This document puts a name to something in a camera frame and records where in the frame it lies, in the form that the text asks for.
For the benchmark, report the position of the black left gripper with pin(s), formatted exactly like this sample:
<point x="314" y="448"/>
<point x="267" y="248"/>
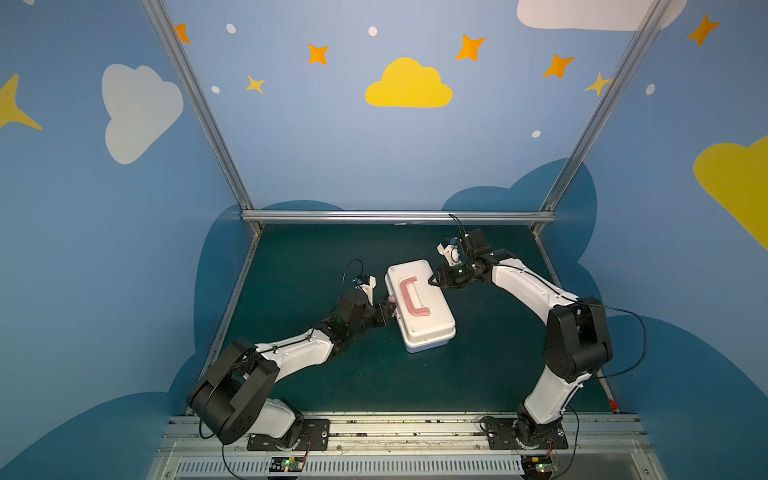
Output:
<point x="372" y="309"/>

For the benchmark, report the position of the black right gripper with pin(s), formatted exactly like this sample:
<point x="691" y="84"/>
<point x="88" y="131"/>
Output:
<point x="454" y="273"/>

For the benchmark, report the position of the white purple tool box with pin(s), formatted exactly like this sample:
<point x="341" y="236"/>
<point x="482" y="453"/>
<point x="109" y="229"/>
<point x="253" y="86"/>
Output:
<point x="422" y="312"/>

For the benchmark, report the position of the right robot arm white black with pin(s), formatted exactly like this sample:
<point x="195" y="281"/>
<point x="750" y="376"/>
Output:
<point x="577" y="341"/>

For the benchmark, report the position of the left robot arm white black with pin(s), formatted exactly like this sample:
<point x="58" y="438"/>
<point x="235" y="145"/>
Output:
<point x="233" y="397"/>

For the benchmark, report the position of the left controller board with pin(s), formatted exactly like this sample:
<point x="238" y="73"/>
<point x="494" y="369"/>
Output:
<point x="287" y="464"/>

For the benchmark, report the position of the controller board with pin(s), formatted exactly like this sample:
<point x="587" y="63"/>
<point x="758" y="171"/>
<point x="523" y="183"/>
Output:
<point x="287" y="464"/>
<point x="538" y="468"/>

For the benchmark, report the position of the right controller board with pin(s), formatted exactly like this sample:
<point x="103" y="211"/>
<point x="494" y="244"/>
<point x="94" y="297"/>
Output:
<point x="538" y="468"/>

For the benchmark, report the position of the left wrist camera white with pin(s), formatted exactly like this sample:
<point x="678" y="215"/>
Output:
<point x="367" y="284"/>

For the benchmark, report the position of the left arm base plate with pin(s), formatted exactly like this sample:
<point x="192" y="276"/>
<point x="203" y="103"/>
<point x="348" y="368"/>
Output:
<point x="305" y="434"/>

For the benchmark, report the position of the aluminium frame crossbar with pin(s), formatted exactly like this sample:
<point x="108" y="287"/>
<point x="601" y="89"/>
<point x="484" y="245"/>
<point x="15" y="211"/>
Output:
<point x="395" y="217"/>

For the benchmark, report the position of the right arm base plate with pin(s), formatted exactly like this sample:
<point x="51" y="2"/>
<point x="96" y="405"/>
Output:
<point x="522" y="433"/>

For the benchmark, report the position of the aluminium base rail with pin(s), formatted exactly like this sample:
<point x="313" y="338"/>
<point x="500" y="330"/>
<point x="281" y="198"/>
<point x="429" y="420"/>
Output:
<point x="416" y="445"/>

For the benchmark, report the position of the left aluminium frame post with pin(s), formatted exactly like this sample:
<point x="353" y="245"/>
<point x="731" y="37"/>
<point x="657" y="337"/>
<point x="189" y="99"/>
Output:
<point x="165" y="29"/>

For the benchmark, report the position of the aluminium frame post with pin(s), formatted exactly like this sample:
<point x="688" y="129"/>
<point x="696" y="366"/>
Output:
<point x="165" y="29"/>
<point x="640" y="44"/>

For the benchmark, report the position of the right aluminium frame post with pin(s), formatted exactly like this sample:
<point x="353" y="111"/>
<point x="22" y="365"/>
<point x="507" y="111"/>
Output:
<point x="640" y="44"/>

